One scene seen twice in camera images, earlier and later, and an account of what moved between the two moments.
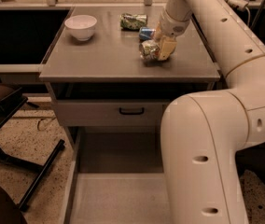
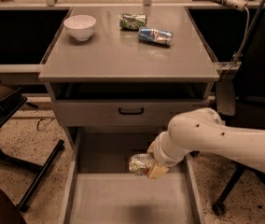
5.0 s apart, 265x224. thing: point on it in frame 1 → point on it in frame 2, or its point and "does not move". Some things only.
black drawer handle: (132, 113) does not move
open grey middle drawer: (118, 177) does not move
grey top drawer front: (111, 112) does not move
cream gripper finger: (167, 48) → (157, 172)
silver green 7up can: (149, 49) → (140, 164)
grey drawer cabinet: (112, 102) does not move
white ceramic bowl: (82, 26) does not move
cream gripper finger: (158, 34) → (152, 147)
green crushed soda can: (132, 21) does not move
